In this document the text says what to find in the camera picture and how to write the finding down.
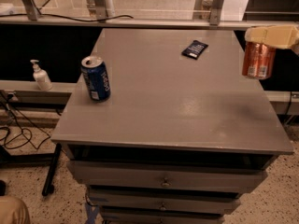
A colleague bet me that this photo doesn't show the blue tape on floor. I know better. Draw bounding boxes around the blue tape on floor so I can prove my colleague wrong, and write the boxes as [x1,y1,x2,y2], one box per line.
[85,203,99,224]

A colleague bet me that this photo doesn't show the grey drawer cabinet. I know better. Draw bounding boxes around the grey drawer cabinet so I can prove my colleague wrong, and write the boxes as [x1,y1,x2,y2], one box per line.
[52,29,292,224]

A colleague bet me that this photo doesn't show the black metal stand leg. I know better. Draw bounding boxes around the black metal stand leg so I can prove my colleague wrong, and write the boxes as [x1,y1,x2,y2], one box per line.
[42,144,62,197]

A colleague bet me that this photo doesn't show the tan object bottom left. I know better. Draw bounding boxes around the tan object bottom left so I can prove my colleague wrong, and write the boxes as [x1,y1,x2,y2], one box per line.
[0,196,31,224]

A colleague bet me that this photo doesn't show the blue Pepsi can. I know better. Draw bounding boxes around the blue Pepsi can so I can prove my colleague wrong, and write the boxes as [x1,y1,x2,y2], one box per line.
[81,56,111,102]

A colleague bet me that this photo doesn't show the metal frame post right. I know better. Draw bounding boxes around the metal frame post right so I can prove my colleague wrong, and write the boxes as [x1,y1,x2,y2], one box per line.
[209,0,224,26]

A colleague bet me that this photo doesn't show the black floor cables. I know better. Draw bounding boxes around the black floor cables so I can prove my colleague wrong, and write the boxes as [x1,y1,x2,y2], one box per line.
[0,91,64,151]

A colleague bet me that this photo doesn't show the metal frame post left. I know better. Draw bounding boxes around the metal frame post left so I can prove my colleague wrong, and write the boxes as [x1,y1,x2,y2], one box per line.
[22,0,40,21]

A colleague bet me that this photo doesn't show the black cable on ledge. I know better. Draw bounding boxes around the black cable on ledge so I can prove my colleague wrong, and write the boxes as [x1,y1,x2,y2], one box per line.
[0,12,135,23]

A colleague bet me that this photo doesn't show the metal frame post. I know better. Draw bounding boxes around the metal frame post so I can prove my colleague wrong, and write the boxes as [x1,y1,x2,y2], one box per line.
[209,0,224,26]
[93,0,107,20]
[22,0,40,21]

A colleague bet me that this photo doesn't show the metal frame post middle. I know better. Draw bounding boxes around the metal frame post middle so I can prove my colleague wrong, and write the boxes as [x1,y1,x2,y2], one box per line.
[93,0,107,20]

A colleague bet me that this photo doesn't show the orange soda can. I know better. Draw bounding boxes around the orange soda can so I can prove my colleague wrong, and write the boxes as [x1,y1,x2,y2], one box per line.
[242,42,276,80]

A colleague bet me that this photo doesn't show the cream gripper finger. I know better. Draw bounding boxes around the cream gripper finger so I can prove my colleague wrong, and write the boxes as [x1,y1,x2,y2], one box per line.
[245,25,299,49]

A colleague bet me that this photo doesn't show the white pump sanitizer bottle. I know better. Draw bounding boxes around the white pump sanitizer bottle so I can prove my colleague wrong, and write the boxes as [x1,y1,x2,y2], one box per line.
[30,60,52,91]

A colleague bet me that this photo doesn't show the dark blue snack packet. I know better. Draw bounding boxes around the dark blue snack packet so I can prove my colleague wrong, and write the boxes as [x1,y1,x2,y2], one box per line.
[181,40,208,60]

